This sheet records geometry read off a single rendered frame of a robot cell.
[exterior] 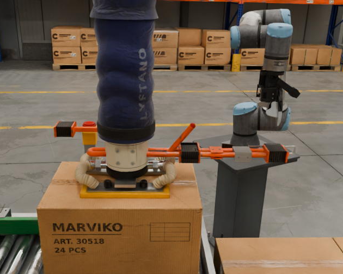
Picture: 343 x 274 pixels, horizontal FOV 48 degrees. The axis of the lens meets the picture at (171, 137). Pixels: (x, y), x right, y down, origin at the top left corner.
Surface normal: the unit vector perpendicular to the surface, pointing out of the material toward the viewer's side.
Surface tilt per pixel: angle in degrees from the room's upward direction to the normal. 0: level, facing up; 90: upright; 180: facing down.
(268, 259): 0
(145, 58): 79
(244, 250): 0
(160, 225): 90
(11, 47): 90
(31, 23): 90
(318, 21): 90
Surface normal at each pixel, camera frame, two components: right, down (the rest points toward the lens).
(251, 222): 0.46, 0.33
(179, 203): 0.03, -0.93
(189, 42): 0.15, 0.42
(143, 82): 0.77, -0.11
